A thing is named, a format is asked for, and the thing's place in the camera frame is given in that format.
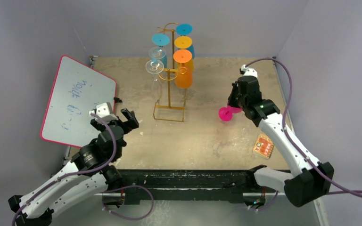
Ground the magenta plastic wine glass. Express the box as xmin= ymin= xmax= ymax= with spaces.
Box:
xmin=218 ymin=105 xmax=242 ymax=121

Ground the orange plastic wine glass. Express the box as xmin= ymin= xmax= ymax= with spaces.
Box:
xmin=173 ymin=49 xmax=193 ymax=89

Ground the yellow plastic wine glass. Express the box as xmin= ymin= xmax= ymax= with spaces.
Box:
xmin=174 ymin=36 xmax=195 ymax=72

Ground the blue wine glass row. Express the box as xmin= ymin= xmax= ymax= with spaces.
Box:
xmin=176 ymin=24 xmax=196 ymax=59
xmin=152 ymin=33 xmax=170 ymax=68

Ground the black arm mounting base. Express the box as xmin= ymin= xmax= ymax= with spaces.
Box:
xmin=108 ymin=169 xmax=275 ymax=207

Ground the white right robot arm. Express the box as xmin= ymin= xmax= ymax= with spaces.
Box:
xmin=228 ymin=76 xmax=334 ymax=207

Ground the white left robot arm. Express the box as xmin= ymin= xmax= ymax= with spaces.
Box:
xmin=8 ymin=104 xmax=139 ymax=226

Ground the clear wine glass front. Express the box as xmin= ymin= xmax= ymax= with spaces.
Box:
xmin=145 ymin=59 xmax=164 ymax=101

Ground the clear wine glass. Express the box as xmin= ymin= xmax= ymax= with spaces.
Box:
xmin=148 ymin=46 xmax=167 ymax=62
xmin=145 ymin=59 xmax=164 ymax=101

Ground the clear wine glass rear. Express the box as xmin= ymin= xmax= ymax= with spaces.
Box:
xmin=148 ymin=46 xmax=167 ymax=62

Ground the black whiteboard clip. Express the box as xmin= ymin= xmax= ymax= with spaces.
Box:
xmin=113 ymin=97 xmax=123 ymax=104

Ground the pink framed whiteboard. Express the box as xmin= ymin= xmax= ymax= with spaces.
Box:
xmin=40 ymin=55 xmax=117 ymax=147

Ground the orange patterned card box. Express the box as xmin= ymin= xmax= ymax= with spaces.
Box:
xmin=252 ymin=133 xmax=274 ymax=160

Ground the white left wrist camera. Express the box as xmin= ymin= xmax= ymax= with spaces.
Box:
xmin=89 ymin=102 xmax=118 ymax=124

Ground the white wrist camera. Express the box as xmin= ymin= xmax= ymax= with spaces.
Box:
xmin=89 ymin=102 xmax=118 ymax=124
xmin=239 ymin=65 xmax=258 ymax=78

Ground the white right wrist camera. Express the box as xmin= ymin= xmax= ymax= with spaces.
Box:
xmin=239 ymin=65 xmax=258 ymax=78

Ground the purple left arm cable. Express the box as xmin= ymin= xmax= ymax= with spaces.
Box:
xmin=11 ymin=113 xmax=154 ymax=226

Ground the gold wire glass rack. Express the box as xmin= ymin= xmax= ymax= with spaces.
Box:
xmin=153 ymin=22 xmax=187 ymax=122

